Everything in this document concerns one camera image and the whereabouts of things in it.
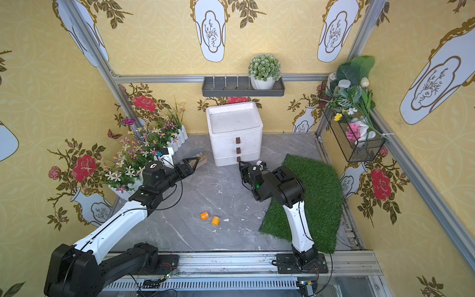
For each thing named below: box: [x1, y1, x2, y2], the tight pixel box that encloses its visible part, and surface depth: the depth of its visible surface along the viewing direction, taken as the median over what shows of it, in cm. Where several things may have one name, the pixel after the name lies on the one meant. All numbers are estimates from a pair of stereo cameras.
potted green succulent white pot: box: [248, 53, 282, 90], surface depth 76 cm
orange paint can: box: [199, 211, 210, 221], surface depth 87 cm
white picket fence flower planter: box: [99, 101, 189, 199], surface depth 92 cm
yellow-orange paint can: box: [211, 215, 221, 227], surface depth 85 cm
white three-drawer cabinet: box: [205, 101, 264, 168], surface depth 97 cm
